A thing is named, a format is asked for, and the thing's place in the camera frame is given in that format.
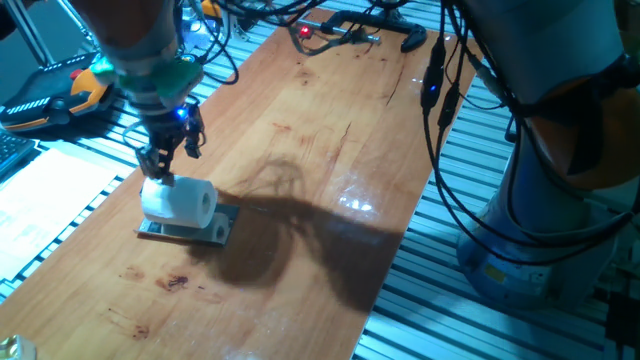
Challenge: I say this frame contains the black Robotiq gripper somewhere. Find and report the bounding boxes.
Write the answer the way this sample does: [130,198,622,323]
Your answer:
[135,102,207,187]

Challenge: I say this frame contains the white toilet paper roll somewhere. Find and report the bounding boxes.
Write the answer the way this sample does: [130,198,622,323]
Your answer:
[140,174,220,230]

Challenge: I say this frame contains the dark sleeved person forearm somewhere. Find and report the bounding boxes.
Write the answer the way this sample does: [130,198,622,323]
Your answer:
[0,2,17,42]

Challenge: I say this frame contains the shiny metal toilet paper holder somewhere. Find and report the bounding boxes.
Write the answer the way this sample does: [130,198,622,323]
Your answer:
[133,199,241,247]

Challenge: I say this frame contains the pale purple plastic object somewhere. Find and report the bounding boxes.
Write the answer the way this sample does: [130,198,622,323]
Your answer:
[181,19,214,49]

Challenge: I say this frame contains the brown wooden board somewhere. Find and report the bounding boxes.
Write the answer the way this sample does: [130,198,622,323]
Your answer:
[0,4,489,360]

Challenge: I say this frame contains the white printed paper sheets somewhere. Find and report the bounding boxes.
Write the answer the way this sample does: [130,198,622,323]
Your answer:
[0,148,119,284]

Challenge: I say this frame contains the black orange teach pendant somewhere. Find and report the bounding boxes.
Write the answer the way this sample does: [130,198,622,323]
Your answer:
[0,52,116,133]

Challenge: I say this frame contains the dark computer keyboard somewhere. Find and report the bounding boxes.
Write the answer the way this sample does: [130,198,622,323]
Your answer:
[0,130,39,177]

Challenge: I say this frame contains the silver tripod legs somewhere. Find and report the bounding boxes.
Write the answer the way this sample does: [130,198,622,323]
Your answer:
[2,0,101,69]

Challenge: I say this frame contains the black metal C-clamp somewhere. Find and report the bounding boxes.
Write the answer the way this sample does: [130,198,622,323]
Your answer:
[293,9,429,54]

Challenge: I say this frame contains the black inline adapter blue light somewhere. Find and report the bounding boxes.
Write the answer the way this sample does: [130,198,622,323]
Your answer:
[420,37,447,114]

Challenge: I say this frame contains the black plain inline adapter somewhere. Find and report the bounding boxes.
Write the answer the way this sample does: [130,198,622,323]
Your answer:
[437,82,461,130]

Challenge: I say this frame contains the thin grey gripper cable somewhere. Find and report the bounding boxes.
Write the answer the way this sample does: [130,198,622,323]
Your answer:
[121,119,152,152]

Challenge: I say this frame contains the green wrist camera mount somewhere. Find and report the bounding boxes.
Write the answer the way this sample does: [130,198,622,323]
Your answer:
[89,55,205,100]

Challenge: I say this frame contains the black cable bundle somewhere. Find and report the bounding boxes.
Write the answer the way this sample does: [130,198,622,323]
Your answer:
[172,0,640,267]

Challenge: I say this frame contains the silver vertical post black base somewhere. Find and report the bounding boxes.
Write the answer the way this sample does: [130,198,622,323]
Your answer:
[377,0,411,24]

